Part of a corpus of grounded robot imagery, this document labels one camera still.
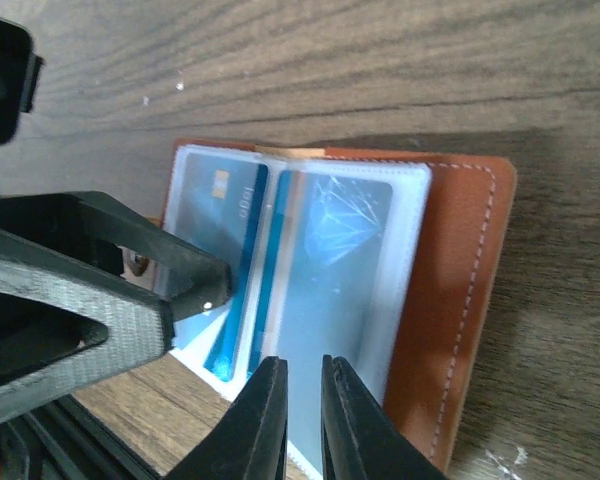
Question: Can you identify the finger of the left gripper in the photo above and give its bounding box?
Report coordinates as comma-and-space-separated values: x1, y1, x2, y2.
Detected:
0, 229, 173, 424
0, 191, 232, 321

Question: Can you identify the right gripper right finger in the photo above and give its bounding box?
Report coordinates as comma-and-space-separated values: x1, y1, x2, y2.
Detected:
321, 355, 445, 480

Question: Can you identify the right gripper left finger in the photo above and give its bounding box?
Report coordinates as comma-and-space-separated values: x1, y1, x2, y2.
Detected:
167, 357, 288, 480

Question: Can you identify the blue credit card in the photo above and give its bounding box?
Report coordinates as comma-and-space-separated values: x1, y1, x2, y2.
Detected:
248, 171, 393, 457
163, 146, 269, 382

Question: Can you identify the black aluminium frame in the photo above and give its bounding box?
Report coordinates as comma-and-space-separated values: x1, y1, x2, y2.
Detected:
0, 395, 161, 479

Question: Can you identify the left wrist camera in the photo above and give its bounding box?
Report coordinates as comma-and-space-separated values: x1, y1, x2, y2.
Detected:
0, 17, 44, 146

